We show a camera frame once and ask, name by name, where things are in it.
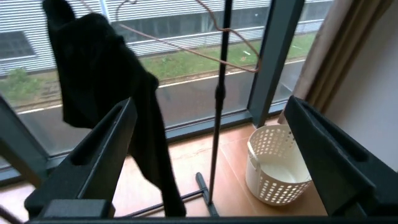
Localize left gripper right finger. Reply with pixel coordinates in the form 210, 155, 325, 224
284, 95, 398, 220

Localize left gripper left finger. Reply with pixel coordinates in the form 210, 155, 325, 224
24, 97, 138, 218

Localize black shorts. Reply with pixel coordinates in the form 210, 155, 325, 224
42, 0, 187, 218

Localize white laundry basket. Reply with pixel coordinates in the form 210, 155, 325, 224
245, 124, 313, 207

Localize black clothes rack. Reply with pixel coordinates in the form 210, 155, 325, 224
0, 0, 234, 224

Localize pink clothes hanger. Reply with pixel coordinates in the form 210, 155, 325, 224
114, 0, 261, 74

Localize beige curtain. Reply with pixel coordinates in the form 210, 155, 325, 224
277, 0, 396, 125

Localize window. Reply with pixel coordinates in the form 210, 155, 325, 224
0, 0, 335, 187

